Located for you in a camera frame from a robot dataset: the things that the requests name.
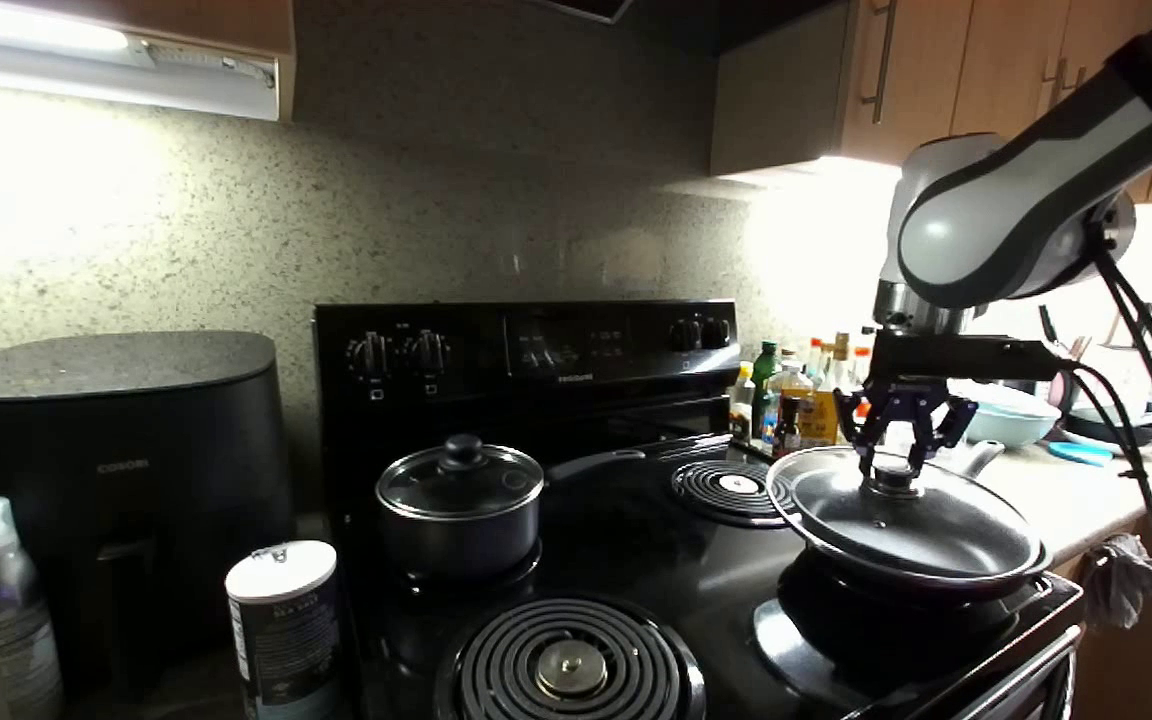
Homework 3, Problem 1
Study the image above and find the black pot front right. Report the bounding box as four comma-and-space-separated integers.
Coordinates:
778, 439, 1061, 654

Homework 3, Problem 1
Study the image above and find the small black saucepan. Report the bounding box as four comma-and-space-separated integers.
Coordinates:
371, 435, 740, 582

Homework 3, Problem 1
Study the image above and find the yellow label bottle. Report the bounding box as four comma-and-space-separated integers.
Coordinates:
792, 353, 849, 450

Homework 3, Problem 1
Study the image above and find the large glass pan lid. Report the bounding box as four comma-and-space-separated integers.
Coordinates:
761, 442, 1057, 586

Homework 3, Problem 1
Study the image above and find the clear bottle white cap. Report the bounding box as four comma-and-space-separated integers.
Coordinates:
0, 490, 69, 720

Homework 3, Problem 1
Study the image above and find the black electric stove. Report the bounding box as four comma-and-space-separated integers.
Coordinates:
312, 294, 1093, 720

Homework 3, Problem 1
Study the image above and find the dark bottle yellow cap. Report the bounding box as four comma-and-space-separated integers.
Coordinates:
730, 360, 761, 442

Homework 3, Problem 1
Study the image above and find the small glass saucepan lid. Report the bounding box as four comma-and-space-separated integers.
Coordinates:
371, 428, 554, 526

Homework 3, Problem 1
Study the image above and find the under-cabinet light strip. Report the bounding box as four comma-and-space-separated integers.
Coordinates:
0, 0, 301, 129

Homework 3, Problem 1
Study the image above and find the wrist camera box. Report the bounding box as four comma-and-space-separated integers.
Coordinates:
954, 332, 1070, 384

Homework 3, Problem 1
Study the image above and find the large black coil burner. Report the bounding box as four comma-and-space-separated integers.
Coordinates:
432, 590, 713, 720

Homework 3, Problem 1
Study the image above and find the small black coil burner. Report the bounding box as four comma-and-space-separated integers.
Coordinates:
663, 450, 792, 533

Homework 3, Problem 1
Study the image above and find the teal bowl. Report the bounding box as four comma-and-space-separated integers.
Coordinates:
961, 379, 1063, 450

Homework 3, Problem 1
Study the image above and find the green glass bottle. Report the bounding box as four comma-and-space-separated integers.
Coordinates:
748, 340, 786, 442

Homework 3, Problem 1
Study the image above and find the grey hanging cloth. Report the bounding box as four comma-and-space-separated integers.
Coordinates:
1082, 526, 1152, 635

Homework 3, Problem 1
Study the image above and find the canister with white lid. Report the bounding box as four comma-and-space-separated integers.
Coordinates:
220, 537, 349, 720

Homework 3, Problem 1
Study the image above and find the black air fryer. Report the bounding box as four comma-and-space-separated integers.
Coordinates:
0, 328, 296, 686

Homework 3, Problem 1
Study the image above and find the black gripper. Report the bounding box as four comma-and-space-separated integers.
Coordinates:
846, 325, 979, 473

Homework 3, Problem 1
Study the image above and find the wooden wall cabinet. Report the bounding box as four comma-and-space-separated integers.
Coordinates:
109, 0, 301, 61
705, 0, 1152, 208

